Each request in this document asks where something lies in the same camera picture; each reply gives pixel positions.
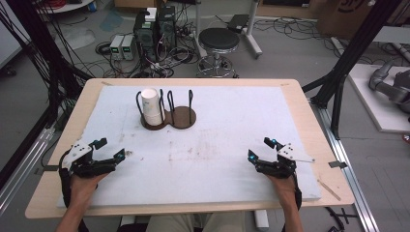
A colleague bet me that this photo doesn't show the black flat device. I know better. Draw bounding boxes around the black flat device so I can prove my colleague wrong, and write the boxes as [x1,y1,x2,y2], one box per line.
[226,14,251,34]

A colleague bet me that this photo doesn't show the black tape piece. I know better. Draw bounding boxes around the black tape piece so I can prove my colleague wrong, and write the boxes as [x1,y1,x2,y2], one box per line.
[327,159,349,170]
[34,164,60,176]

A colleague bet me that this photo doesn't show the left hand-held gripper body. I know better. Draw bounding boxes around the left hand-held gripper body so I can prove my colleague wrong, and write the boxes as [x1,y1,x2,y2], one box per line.
[61,138,118,179]

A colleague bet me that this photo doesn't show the white table leg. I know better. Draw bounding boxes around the white table leg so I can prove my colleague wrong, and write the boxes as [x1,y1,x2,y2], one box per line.
[253,209,271,232]

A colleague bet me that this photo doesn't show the brown cup holder rack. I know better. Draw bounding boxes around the brown cup holder rack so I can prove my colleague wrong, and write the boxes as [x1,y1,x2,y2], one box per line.
[134,89,197,131]

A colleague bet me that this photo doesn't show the light wooden table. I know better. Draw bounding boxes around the light wooden table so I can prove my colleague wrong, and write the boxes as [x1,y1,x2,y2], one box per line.
[24,77,356,219]

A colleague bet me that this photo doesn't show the tangle of floor cables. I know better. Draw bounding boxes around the tangle of floor cables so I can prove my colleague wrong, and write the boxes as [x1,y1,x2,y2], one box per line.
[95,40,201,79]

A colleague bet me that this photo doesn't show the thin wooden stick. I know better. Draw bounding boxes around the thin wooden stick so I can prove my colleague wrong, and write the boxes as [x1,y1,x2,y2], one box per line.
[316,178,342,202]

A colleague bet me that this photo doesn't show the black sleeved cable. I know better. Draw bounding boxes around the black sleeved cable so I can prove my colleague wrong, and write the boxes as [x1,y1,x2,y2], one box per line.
[58,148,74,209]
[290,173,304,211]

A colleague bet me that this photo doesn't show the white foam mat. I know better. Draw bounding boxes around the white foam mat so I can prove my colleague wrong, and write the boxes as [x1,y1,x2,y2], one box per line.
[57,84,323,209]

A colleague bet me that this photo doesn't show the person's left hand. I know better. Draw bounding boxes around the person's left hand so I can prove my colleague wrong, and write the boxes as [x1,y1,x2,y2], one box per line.
[68,172,109,211]

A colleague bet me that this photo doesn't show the stack of white paper cups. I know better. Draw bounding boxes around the stack of white paper cups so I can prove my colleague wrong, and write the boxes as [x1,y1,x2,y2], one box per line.
[140,88,166,127]

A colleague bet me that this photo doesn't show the person's right hand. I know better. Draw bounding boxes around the person's right hand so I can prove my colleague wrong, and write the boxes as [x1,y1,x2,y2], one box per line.
[265,173,300,211]

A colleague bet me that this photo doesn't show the black round stool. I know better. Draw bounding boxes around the black round stool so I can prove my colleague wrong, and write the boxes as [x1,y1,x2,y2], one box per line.
[196,27,242,78]

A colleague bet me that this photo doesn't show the person's left leg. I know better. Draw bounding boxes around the person's left leg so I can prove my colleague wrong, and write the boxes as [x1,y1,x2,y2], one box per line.
[145,214,195,232]

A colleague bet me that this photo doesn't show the black computer tower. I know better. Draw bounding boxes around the black computer tower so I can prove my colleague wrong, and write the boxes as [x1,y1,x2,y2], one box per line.
[157,5,178,53]
[132,11,160,63]

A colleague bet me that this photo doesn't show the grey power supply unit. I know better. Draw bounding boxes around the grey power supply unit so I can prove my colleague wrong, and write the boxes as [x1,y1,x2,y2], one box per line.
[121,34,136,62]
[108,34,126,61]

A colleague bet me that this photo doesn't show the black floor cables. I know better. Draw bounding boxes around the black floor cables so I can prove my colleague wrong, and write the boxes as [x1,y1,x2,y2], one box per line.
[253,15,327,42]

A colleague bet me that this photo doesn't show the person's leg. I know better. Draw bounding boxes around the person's leg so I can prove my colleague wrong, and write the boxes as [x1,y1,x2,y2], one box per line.
[202,212,247,232]
[145,214,195,232]

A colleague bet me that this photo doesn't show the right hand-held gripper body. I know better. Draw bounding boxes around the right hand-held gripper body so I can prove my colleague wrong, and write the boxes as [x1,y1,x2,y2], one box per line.
[255,142,316,180]

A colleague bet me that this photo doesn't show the person's right leg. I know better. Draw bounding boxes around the person's right leg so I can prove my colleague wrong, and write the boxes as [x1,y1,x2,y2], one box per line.
[202,212,247,232]

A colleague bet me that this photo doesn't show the small white box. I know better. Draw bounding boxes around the small white box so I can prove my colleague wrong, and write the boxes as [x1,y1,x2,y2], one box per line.
[144,7,159,23]

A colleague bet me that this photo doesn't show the brown cardboard box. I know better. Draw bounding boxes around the brown cardboard box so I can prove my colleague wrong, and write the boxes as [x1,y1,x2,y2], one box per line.
[316,0,401,41]

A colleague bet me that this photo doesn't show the aluminium rail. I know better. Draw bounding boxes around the aluminium rail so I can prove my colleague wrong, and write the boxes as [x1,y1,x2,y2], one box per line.
[309,99,382,232]
[0,127,56,216]

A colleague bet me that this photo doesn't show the white platform board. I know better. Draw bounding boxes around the white platform board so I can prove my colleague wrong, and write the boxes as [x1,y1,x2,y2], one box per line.
[347,62,410,134]

